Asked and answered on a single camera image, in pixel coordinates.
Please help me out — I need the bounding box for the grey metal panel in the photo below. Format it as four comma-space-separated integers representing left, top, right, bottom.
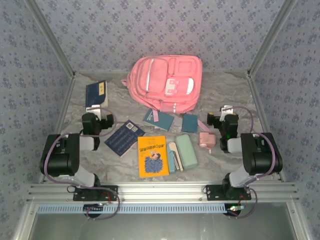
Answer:
27, 209, 300, 240

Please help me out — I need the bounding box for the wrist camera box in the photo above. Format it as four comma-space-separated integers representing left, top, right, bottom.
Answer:
85, 104, 102, 114
219, 104, 235, 118

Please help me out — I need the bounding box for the aluminium side rail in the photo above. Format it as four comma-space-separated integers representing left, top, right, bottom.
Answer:
37, 74, 76, 185
246, 73, 286, 183

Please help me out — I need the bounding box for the black controller board with LEDs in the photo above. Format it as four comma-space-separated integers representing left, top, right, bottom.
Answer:
83, 203, 105, 218
225, 204, 245, 217

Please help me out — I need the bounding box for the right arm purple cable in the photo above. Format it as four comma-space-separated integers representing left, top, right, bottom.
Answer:
224, 105, 280, 187

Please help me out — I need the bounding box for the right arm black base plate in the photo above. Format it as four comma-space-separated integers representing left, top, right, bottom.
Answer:
205, 184, 252, 202

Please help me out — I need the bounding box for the thin navy booklet white print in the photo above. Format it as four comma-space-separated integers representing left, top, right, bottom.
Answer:
104, 119, 146, 158

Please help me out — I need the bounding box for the thick navy book yellow label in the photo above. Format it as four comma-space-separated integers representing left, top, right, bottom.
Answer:
85, 80, 109, 113

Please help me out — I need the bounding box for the mint green pencil case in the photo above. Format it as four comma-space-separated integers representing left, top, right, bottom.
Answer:
174, 133, 198, 170

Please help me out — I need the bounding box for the large teal notebook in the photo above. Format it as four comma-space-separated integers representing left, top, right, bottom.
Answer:
142, 107, 175, 132

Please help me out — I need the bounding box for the pink pencil sharpener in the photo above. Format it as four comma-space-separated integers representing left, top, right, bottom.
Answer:
199, 131, 216, 154

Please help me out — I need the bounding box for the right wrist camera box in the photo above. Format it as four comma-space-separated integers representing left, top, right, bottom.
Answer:
219, 104, 235, 118

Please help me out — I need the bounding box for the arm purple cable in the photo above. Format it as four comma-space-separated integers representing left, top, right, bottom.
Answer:
224, 105, 280, 187
41, 111, 118, 187

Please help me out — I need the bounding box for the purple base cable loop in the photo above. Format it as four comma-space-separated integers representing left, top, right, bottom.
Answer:
84, 192, 122, 221
228, 187, 258, 220

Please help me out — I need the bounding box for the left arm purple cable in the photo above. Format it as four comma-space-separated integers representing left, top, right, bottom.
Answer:
41, 111, 118, 187

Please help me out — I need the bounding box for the pale blue slotted cable duct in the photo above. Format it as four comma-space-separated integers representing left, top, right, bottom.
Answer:
37, 203, 232, 215

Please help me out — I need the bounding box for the pink student backpack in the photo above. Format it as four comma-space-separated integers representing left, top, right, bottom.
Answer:
121, 55, 211, 133

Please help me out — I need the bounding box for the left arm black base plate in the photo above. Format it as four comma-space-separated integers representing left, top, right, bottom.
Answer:
72, 185, 119, 202

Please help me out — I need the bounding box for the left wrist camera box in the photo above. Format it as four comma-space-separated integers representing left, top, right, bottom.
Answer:
85, 104, 102, 114

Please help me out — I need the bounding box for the aluminium mounting rail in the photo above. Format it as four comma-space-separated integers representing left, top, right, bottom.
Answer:
26, 182, 300, 204

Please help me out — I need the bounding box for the orange book blue illustration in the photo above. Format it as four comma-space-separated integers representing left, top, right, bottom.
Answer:
137, 135, 170, 178

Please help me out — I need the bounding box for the aluminium frame post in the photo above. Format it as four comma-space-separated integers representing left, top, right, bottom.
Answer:
246, 0, 299, 79
24, 0, 76, 79

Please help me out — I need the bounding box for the aluminium lower frame leg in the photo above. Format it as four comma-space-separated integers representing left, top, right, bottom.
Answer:
12, 202, 38, 240
286, 201, 312, 240

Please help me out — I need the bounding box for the small teal notebook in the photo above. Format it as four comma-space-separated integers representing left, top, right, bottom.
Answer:
181, 113, 199, 133

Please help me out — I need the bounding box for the light blue stapler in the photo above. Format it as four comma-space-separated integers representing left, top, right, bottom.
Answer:
166, 141, 185, 175

